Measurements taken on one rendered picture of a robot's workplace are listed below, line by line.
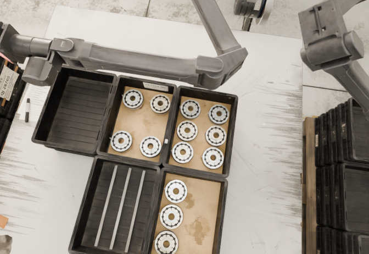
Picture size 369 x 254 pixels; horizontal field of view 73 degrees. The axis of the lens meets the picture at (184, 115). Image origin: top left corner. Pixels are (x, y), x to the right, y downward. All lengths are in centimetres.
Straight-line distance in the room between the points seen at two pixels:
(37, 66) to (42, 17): 220
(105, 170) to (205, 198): 49
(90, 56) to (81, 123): 70
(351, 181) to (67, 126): 176
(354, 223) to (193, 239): 113
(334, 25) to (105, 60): 53
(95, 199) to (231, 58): 90
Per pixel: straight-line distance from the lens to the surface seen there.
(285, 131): 152
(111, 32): 172
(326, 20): 64
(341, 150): 190
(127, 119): 130
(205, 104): 131
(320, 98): 254
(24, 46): 79
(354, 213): 202
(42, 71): 74
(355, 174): 205
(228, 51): 68
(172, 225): 120
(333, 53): 64
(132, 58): 68
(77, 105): 140
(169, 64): 66
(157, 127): 127
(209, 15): 75
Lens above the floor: 205
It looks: 72 degrees down
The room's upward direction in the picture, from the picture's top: 5 degrees clockwise
